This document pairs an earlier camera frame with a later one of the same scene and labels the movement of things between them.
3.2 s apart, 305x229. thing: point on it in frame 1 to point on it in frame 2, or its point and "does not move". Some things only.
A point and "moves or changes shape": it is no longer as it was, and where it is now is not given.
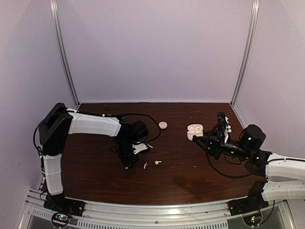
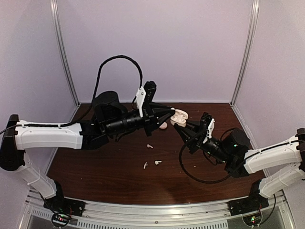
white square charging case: (194, 130) moves or changes shape
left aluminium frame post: (54, 13) does not move
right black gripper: (214, 143) to (196, 139)
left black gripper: (127, 162) to (151, 116)
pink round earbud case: (163, 125) does not move
